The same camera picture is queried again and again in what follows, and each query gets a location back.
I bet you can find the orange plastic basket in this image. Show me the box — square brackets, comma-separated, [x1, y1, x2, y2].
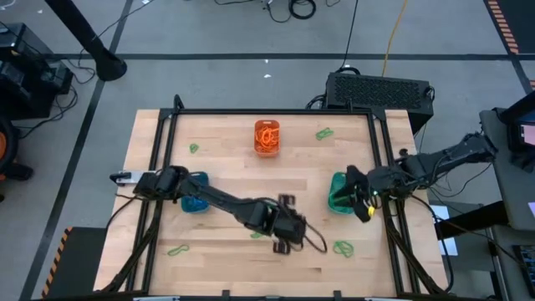
[253, 119, 281, 158]

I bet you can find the black pole stand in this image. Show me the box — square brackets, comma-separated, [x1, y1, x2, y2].
[44, 0, 129, 83]

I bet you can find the black laptop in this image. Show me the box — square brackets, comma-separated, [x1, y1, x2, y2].
[498, 90, 535, 171]

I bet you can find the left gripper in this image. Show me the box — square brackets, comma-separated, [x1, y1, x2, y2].
[267, 192, 311, 256]

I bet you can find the black keyboard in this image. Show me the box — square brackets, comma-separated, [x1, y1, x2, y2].
[512, 244, 535, 296]

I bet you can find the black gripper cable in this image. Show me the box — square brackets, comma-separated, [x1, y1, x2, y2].
[300, 223, 329, 255]

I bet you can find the yellow power cable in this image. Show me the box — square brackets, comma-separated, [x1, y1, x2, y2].
[380, 0, 410, 79]

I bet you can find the teal plastic basket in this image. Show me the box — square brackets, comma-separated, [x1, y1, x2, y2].
[327, 171, 356, 216]

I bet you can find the black equipment cart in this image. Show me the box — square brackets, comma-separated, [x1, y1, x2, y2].
[0, 21, 75, 121]

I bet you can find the black aluminium table frame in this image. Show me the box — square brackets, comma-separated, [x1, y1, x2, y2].
[99, 94, 451, 301]

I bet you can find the blue plastic basket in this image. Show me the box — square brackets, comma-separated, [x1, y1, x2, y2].
[180, 170, 211, 214]

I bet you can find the black mat with hazard stripes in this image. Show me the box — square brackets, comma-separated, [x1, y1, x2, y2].
[483, 0, 535, 56]
[40, 226, 109, 300]

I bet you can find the black power cable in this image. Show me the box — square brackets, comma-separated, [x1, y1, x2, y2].
[336, 0, 361, 75]

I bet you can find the black computer tower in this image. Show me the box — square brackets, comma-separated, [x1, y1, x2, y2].
[324, 71, 436, 135]

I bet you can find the black beam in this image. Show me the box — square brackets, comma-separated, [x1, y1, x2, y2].
[433, 200, 510, 240]

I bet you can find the black orange wheeled device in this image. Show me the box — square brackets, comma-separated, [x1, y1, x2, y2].
[0, 115, 35, 202]

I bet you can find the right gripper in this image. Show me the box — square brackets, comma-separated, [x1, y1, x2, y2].
[344, 164, 394, 224]

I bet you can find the black cable coil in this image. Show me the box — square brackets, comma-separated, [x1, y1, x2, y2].
[288, 0, 318, 21]

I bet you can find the silver arm base bracket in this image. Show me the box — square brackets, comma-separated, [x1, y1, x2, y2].
[109, 170, 145, 186]

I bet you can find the dark grey desk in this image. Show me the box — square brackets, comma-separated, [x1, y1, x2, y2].
[478, 107, 535, 233]

